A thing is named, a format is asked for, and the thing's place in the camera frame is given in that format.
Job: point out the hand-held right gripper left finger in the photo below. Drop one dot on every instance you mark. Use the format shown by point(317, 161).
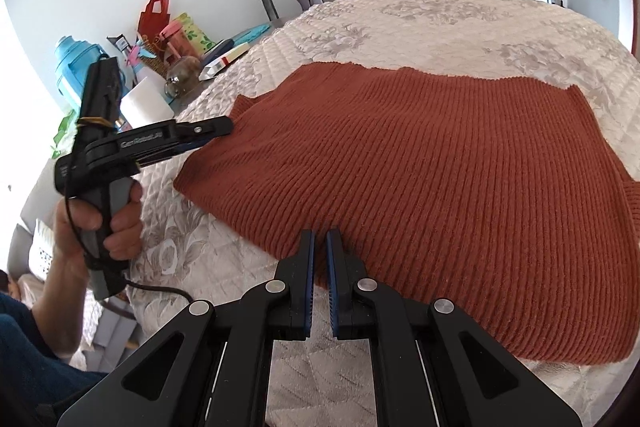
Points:
point(309, 287)

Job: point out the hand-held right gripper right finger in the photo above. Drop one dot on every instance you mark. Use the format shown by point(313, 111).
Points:
point(332, 287)

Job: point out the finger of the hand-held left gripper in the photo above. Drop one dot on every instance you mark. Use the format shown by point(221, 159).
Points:
point(212, 128)

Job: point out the rust orange knit sweater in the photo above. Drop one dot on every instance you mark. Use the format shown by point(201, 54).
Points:
point(425, 187)

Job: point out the person's left forearm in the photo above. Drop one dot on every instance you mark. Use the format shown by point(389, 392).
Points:
point(65, 277)

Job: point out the person's left hand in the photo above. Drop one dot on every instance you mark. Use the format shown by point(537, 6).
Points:
point(125, 227)

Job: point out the round glass jar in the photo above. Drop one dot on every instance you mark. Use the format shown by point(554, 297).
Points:
point(182, 77)

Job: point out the white paper roll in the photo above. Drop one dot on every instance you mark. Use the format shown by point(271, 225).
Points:
point(145, 102)

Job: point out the long white carton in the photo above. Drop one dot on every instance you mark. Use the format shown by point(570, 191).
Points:
point(225, 62)

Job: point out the dark blue box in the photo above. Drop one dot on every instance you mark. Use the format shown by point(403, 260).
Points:
point(217, 49)

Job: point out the blue thermos jug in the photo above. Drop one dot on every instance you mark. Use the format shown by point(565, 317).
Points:
point(72, 67)

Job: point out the green printed bag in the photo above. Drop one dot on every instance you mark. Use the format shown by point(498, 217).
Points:
point(197, 34)

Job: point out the teal crochet doily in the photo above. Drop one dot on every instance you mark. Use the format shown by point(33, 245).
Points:
point(252, 33)

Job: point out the patterned cushion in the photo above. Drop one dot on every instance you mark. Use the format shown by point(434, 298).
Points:
point(42, 252)

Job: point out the red tote bag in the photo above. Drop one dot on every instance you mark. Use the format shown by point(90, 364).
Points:
point(155, 19)

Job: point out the person's blue jeans leg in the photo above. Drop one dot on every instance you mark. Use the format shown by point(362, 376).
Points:
point(30, 347)

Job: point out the white quilted blanket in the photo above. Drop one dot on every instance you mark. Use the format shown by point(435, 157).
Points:
point(425, 27)

